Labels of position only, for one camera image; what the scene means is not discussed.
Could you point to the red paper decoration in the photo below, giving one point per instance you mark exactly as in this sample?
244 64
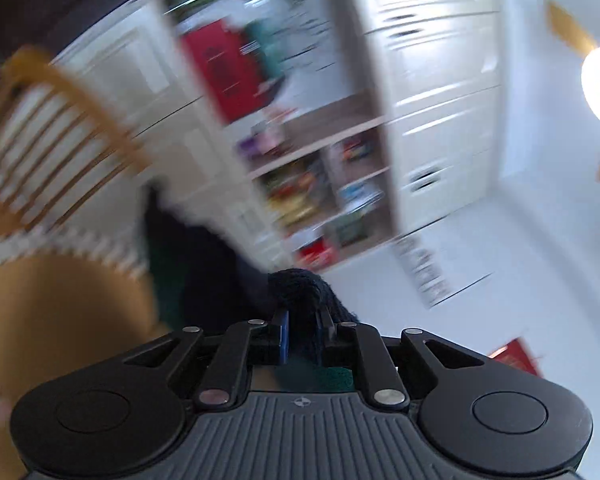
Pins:
517 356

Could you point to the dark navy garment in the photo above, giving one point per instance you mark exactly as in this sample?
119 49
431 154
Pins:
219 270

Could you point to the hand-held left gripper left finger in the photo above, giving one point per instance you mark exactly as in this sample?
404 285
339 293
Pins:
283 336

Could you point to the white tall cabinet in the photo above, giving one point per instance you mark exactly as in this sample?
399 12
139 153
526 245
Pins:
440 110

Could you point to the wooden spindle-back chair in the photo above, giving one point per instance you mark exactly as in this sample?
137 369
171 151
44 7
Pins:
74 305

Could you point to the white patterned cloth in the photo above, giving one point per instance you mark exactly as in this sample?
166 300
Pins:
74 245

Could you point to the red poster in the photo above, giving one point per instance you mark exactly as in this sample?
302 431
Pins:
224 70

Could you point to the teal bag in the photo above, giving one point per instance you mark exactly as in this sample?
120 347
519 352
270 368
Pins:
266 50

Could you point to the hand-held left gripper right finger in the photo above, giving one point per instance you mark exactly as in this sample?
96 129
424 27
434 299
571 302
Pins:
321 336

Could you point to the white panelled door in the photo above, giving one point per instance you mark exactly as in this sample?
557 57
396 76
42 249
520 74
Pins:
179 125

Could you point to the open shelf unit with items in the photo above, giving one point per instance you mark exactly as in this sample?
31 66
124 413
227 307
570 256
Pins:
325 185

